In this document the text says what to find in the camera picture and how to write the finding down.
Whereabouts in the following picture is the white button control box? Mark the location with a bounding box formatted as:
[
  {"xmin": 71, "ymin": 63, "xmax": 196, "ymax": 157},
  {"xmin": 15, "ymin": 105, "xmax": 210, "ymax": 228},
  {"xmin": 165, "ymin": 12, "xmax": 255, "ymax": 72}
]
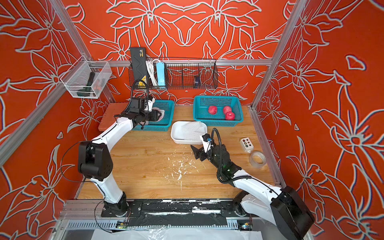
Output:
[{"xmin": 240, "ymin": 138, "xmax": 254, "ymax": 153}]

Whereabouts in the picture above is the dark tool in clear box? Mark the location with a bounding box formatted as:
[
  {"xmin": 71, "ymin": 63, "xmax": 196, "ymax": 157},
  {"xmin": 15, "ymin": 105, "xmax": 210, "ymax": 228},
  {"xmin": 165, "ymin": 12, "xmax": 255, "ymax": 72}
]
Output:
[{"xmin": 77, "ymin": 72, "xmax": 95, "ymax": 97}]

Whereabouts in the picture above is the black rectangular device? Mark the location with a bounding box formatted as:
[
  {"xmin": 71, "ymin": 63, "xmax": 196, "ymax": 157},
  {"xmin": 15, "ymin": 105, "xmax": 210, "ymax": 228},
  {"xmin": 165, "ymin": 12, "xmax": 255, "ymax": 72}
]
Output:
[{"xmin": 130, "ymin": 47, "xmax": 148, "ymax": 87}]

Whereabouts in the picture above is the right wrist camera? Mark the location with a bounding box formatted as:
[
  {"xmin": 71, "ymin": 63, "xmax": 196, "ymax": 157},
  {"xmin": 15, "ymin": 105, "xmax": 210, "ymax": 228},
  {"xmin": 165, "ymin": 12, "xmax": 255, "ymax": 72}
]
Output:
[{"xmin": 201, "ymin": 134, "xmax": 214, "ymax": 153}]

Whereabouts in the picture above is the orange foam pad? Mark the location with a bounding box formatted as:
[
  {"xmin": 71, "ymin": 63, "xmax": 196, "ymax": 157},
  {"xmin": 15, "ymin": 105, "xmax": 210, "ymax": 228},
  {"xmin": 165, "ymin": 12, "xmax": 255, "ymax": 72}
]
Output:
[{"xmin": 98, "ymin": 103, "xmax": 129, "ymax": 132}]

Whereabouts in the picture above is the black wire wall basket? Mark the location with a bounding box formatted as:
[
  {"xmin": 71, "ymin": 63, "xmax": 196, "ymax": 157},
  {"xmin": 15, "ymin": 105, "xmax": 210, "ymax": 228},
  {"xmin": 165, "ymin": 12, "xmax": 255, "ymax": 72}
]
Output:
[{"xmin": 135, "ymin": 58, "xmax": 219, "ymax": 90}]

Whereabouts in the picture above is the white plastic tray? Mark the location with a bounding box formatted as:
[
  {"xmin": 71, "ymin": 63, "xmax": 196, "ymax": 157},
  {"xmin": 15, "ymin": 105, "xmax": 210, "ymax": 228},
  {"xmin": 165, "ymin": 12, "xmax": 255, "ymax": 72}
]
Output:
[{"xmin": 171, "ymin": 121, "xmax": 208, "ymax": 145}]

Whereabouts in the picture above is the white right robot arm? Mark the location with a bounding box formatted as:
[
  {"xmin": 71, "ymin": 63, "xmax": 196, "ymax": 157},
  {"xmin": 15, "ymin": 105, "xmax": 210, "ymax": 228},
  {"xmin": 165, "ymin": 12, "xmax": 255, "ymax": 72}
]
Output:
[{"xmin": 191, "ymin": 146, "xmax": 315, "ymax": 240}]

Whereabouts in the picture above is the clear tape roll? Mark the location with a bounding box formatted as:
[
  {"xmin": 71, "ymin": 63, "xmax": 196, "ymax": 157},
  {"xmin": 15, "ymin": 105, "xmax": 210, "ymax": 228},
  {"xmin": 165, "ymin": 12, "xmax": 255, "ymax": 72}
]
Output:
[{"xmin": 249, "ymin": 151, "xmax": 267, "ymax": 169}]

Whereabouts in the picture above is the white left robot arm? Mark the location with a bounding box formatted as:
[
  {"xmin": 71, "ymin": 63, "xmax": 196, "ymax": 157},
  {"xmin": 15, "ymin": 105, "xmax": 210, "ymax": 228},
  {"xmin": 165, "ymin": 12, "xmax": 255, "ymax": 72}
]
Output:
[{"xmin": 78, "ymin": 108, "xmax": 165, "ymax": 217}]

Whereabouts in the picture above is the white coiled cable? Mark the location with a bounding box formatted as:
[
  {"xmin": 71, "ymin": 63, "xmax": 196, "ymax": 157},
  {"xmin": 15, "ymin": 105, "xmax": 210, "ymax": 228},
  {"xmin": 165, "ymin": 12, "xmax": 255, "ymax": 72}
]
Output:
[{"xmin": 145, "ymin": 58, "xmax": 160, "ymax": 87}]

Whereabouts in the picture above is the teal left plastic basket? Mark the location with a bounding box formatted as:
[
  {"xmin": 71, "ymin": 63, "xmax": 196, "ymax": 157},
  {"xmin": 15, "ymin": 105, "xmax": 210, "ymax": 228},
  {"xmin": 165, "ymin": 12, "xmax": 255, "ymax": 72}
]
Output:
[{"xmin": 133, "ymin": 100, "xmax": 175, "ymax": 132}]

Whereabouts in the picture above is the small dark blue object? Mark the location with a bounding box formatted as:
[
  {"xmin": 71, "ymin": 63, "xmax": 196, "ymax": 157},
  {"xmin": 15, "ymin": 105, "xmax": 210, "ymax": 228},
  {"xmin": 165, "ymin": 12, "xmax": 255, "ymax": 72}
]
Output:
[{"xmin": 193, "ymin": 75, "xmax": 201, "ymax": 88}]

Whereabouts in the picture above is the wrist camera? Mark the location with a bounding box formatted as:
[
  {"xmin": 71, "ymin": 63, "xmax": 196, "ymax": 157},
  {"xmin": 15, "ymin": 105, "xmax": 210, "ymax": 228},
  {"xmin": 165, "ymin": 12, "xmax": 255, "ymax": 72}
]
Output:
[
  {"xmin": 201, "ymin": 134, "xmax": 214, "ymax": 153},
  {"xmin": 130, "ymin": 96, "xmax": 155, "ymax": 113}
]

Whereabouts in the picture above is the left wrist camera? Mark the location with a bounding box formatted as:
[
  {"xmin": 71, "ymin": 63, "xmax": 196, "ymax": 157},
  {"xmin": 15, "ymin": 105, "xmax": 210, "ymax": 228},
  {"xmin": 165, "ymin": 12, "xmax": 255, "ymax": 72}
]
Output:
[{"xmin": 130, "ymin": 96, "xmax": 155, "ymax": 113}]

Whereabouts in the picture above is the teal plastic basket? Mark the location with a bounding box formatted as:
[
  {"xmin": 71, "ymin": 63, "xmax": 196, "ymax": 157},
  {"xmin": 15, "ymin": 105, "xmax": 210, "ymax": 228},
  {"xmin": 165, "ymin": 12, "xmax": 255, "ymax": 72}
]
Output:
[
  {"xmin": 193, "ymin": 96, "xmax": 244, "ymax": 127},
  {"xmin": 133, "ymin": 100, "xmax": 175, "ymax": 132}
]

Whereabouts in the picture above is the light blue box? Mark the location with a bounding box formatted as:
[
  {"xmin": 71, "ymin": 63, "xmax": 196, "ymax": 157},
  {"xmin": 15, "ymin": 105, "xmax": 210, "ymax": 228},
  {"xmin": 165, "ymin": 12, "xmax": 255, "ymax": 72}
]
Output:
[{"xmin": 156, "ymin": 62, "xmax": 166, "ymax": 88}]

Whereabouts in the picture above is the red apple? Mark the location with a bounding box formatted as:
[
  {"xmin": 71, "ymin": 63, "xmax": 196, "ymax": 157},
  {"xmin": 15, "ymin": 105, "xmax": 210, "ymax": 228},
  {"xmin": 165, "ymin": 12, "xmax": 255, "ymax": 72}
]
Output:
[
  {"xmin": 223, "ymin": 106, "xmax": 232, "ymax": 115},
  {"xmin": 225, "ymin": 112, "xmax": 236, "ymax": 121}
]

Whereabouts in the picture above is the netted apple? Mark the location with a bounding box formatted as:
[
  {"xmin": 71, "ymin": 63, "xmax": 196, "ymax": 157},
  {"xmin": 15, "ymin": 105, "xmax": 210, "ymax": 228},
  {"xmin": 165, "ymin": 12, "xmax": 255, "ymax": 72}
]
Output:
[
  {"xmin": 153, "ymin": 108, "xmax": 165, "ymax": 122},
  {"xmin": 208, "ymin": 106, "xmax": 218, "ymax": 115}
]

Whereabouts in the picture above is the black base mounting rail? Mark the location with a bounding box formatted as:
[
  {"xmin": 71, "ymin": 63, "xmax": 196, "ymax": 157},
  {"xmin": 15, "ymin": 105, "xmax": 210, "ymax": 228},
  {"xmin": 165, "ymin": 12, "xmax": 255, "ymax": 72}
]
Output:
[{"xmin": 95, "ymin": 199, "xmax": 256, "ymax": 230}]

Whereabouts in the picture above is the teal right plastic basket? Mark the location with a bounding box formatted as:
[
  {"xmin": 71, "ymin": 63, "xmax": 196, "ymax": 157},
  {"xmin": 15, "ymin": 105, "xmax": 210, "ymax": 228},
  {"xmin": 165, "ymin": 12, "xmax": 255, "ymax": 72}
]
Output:
[{"xmin": 193, "ymin": 96, "xmax": 244, "ymax": 127}]

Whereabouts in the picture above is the clear acrylic wall box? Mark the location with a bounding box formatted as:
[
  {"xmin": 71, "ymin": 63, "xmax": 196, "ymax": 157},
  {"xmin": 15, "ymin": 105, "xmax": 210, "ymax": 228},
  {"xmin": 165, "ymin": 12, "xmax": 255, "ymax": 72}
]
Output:
[{"xmin": 60, "ymin": 56, "xmax": 112, "ymax": 99}]

